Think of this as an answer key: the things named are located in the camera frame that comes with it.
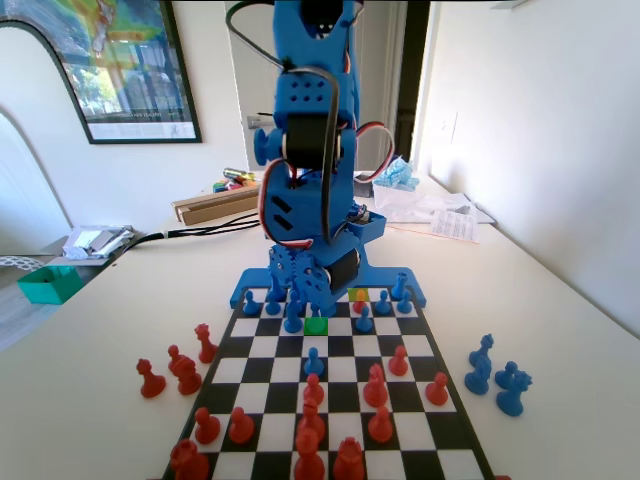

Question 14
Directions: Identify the black and white chessboard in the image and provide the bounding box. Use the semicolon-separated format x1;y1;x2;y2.
159;284;496;480

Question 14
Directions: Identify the red chess king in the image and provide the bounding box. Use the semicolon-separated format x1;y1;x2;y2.
193;323;220;365

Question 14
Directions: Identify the red chess bishop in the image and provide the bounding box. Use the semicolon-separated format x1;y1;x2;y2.
298;397;326;441

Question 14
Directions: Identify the red chess rook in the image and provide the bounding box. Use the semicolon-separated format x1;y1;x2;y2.
332;437;365;480
169;438;211;480

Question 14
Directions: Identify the tall blue chess piece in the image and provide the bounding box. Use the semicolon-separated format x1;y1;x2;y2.
477;333;497;374

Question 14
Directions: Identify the blue chess knight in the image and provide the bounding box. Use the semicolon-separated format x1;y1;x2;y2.
463;350;492;396
496;370;534;417

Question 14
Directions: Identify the grey box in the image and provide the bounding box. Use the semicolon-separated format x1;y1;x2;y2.
352;172;376;199

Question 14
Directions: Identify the long cardboard box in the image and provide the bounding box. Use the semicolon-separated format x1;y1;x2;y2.
172;184;265;226

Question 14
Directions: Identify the clear plastic bag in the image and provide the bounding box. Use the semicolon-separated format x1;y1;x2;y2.
372;182;496;225

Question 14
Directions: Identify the coloured marker pack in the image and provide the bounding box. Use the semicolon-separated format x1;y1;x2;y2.
212;177;261;195

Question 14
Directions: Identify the blue white cloth bundle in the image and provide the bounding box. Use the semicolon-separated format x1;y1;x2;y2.
372;155;420;192

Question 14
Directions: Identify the printed paper sheet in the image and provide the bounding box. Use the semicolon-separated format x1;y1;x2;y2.
428;208;481;245

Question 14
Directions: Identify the grey white paper pile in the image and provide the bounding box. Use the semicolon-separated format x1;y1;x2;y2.
59;224;136;261

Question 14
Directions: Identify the green open box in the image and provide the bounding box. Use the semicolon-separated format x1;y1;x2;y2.
16;264;85;305

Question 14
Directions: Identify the black framed map poster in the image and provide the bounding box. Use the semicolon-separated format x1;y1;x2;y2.
0;0;204;145

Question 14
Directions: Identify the white dotted object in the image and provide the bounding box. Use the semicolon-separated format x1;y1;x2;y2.
0;254;44;274

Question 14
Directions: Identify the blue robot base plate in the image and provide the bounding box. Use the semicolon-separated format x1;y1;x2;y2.
228;244;429;310

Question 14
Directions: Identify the black cable bundle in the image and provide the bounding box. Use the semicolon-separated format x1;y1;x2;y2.
117;209;266;254

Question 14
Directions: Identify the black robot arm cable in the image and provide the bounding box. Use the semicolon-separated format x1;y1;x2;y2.
224;0;342;241

